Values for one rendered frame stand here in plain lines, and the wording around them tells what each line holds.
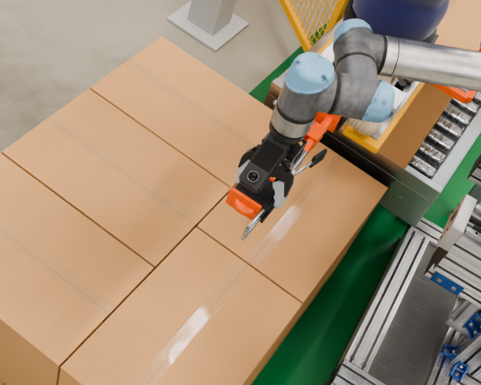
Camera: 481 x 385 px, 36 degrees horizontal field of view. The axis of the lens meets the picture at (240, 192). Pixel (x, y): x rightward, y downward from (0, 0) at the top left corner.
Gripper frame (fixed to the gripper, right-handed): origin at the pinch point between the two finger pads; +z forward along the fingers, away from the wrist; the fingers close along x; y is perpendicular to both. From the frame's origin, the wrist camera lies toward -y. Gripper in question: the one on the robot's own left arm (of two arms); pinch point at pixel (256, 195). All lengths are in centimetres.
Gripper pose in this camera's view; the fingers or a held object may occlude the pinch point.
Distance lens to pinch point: 151.0
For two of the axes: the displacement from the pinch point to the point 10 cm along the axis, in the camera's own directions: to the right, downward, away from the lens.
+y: 5.2, -6.0, 6.2
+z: -2.3, 5.9, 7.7
